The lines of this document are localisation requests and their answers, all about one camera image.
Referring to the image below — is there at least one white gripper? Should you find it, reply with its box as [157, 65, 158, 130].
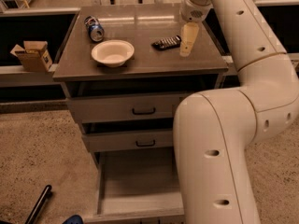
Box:
[180, 0, 212, 57]

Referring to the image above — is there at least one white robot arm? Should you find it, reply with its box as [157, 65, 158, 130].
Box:
[173, 0, 299, 224]

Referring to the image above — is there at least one grey drawer cabinet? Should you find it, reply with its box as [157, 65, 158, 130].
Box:
[53, 4, 227, 160]

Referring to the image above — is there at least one grey top drawer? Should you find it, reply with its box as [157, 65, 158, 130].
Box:
[67, 92, 187, 123]

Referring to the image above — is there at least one grey middle drawer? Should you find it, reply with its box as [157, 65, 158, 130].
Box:
[82, 129, 173, 152]

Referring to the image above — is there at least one grey open bottom drawer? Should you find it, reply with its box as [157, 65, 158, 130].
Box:
[84, 147, 185, 224]

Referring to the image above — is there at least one white paper bowl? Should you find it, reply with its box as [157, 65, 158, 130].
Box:
[91, 40, 135, 67]

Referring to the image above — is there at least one blue soda can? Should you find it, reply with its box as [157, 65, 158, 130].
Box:
[84, 16, 105, 42]

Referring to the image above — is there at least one small cardboard box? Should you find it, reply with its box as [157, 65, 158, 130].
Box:
[10, 41, 52, 72]

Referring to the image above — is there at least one grey metal railing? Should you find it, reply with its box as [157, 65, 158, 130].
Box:
[0, 0, 299, 88]

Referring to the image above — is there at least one blue round object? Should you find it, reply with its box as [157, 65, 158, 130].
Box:
[63, 215, 83, 224]

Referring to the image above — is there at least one black pole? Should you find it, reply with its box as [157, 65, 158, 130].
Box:
[25, 185, 52, 224]

